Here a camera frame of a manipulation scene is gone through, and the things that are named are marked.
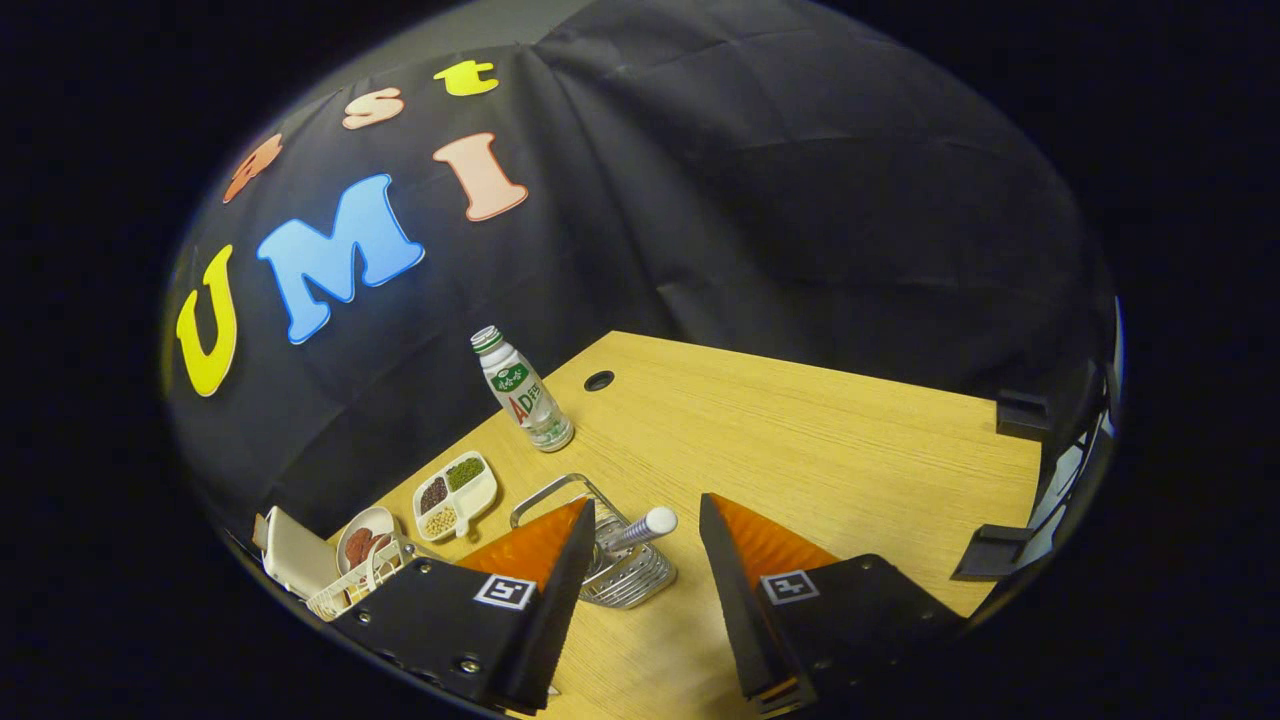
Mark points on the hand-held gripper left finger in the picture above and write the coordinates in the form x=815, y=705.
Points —
x=555, y=610

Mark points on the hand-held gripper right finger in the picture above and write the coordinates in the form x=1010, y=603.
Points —
x=735, y=600

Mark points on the beige plate with steaks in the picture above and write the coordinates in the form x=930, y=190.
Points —
x=375, y=520

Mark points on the white compartment tray with beans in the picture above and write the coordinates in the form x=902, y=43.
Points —
x=480, y=495

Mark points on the red raw steak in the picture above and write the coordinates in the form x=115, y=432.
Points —
x=381, y=545
x=357, y=547

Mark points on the white green drink bottle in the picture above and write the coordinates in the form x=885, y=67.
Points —
x=525, y=400

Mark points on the white toaster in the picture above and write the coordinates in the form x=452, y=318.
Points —
x=300, y=555

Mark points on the black table clamp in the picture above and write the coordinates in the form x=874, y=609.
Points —
x=1022, y=412
x=995, y=552

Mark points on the toast slice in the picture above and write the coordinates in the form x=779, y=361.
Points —
x=259, y=532

